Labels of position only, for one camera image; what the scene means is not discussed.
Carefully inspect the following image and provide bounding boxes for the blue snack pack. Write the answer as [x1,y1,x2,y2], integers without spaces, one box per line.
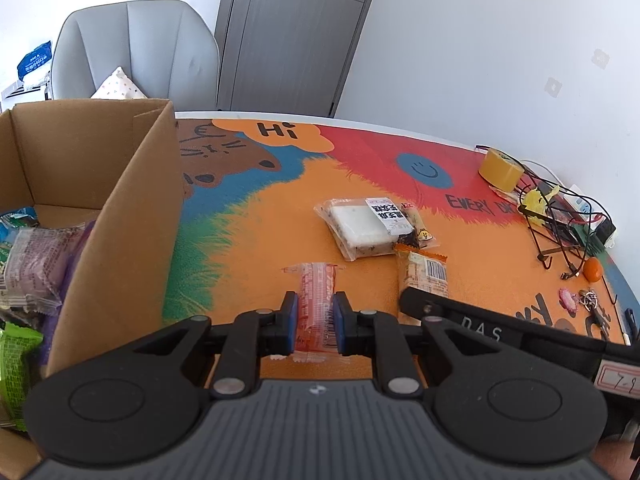
[0,207,39,243]

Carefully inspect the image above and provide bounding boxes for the cardboard box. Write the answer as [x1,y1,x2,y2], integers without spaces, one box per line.
[0,97,186,480]

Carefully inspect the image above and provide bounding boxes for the grey door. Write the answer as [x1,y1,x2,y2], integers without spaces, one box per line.
[215,0,371,117]

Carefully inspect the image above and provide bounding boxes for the yellow tape roll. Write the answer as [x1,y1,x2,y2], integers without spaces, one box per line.
[478,148,524,193]

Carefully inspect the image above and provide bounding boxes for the bunch of keys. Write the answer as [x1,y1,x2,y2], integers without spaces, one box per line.
[578,289,611,341]

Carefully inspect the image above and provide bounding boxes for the black usb cable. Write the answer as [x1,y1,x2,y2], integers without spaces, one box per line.
[560,238,591,281]

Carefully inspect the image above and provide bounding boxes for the white power strip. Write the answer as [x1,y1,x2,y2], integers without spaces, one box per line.
[563,184,617,249]

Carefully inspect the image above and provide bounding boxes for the purple long snack bag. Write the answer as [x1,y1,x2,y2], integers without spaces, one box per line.
[38,220,96,370]

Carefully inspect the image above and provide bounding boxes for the black wire stand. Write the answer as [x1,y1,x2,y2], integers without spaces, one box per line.
[515,170,608,282]

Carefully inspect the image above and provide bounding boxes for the yellow crumpled bag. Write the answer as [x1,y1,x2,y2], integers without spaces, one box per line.
[521,185,560,221]

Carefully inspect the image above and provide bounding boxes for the green silver snack pack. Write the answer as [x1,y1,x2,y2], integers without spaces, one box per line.
[1,322,43,432]

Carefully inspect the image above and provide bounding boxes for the black peeler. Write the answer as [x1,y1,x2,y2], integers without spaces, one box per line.
[624,308,639,344]

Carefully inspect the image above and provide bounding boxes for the white rice cake pack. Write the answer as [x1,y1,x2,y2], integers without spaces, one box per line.
[314,197,412,262]

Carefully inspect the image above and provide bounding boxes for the small nut snack pack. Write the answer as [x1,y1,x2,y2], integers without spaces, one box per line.
[398,203,439,249]

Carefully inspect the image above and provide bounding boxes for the orange tangerine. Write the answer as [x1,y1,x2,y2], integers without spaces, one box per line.
[582,257,603,283]

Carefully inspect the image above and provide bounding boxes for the grey armchair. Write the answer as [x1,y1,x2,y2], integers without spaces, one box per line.
[51,0,220,112]

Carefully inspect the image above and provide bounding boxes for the orange biscuit pack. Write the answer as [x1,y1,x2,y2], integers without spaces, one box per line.
[394,244,449,298]

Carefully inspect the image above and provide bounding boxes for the dotted white cushion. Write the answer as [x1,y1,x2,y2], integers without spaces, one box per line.
[91,66,146,100]

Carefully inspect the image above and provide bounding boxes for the blue plastic bag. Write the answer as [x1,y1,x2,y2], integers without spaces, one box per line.
[16,41,52,81]

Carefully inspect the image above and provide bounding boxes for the pink flower keychain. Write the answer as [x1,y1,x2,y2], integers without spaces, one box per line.
[558,288,578,318]

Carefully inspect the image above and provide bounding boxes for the purple small snack pack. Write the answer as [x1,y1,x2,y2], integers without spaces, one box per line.
[1,223,86,315]

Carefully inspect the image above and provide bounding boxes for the red pink snack pack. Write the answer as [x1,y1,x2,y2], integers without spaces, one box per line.
[282,262,349,365]

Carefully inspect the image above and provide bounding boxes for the colourful cat table mat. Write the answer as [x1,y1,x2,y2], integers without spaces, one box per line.
[162,118,640,380]

